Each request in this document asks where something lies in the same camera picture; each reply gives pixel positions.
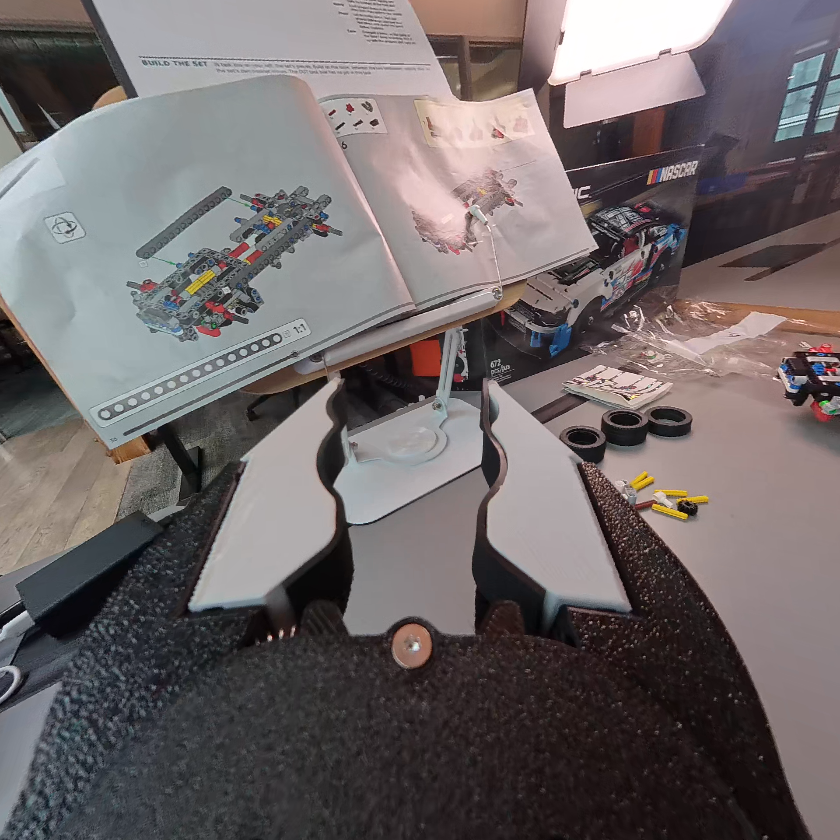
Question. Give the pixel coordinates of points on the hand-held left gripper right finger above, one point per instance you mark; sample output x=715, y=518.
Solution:
x=548, y=518

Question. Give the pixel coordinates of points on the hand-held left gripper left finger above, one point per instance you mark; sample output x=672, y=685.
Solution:
x=262, y=531

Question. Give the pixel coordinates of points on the brick toy car model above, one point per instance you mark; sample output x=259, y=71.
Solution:
x=814, y=377

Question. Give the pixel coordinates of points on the black toy tyre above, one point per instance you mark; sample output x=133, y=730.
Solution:
x=625, y=426
x=583, y=445
x=669, y=420

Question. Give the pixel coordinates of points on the cluster of small yellow pegs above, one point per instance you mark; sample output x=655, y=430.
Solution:
x=669, y=514

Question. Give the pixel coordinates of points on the wooden book stand white base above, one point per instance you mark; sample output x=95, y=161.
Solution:
x=420, y=485

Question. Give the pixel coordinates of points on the sticker sheet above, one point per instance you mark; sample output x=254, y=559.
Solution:
x=617, y=384

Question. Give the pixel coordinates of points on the black power adapter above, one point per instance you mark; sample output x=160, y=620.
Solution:
x=85, y=571

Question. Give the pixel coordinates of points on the clear plastic bag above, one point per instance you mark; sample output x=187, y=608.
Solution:
x=656, y=334

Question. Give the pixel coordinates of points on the white paper slip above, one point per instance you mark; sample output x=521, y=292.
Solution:
x=748, y=328

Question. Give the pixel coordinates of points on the black toy car box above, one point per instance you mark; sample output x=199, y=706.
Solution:
x=623, y=197

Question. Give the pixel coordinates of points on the open instruction booklet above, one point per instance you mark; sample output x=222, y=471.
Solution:
x=197, y=164

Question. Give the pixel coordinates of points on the printed white paper sheet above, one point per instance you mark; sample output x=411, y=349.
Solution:
x=262, y=39

